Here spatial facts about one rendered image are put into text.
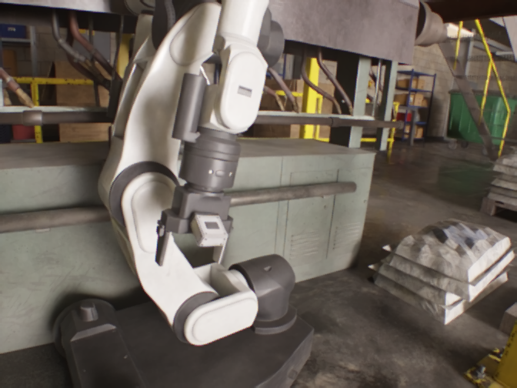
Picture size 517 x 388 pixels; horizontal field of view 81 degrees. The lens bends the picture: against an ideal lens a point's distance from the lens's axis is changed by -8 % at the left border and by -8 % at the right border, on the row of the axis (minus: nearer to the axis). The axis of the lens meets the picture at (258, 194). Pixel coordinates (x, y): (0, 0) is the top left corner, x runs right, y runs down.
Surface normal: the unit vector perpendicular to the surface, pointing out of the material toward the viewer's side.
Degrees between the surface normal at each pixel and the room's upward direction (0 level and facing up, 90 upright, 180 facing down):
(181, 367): 0
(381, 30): 90
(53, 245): 90
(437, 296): 63
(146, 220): 90
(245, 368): 0
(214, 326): 90
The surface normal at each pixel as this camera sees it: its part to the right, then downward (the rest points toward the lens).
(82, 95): 0.45, 0.01
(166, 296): 0.59, 0.26
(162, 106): 0.48, 0.65
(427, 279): -0.67, -0.32
